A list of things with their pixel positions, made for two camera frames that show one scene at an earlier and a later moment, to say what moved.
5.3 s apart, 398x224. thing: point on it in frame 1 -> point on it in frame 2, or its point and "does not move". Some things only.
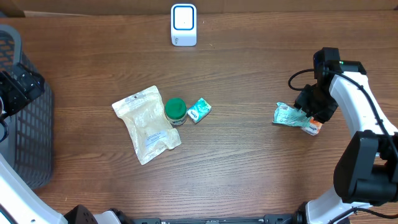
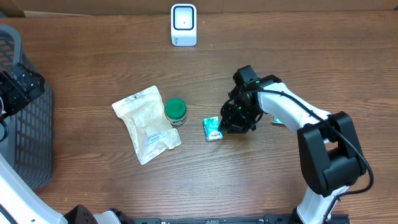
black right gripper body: x=318 y=102 -> x=243 y=117
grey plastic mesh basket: x=28 y=146 does not move
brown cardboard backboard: x=48 y=8 does not move
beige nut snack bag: x=145 y=117 does not move
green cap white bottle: x=176 y=111 does not move
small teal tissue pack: x=199 y=110 -> x=211 y=127
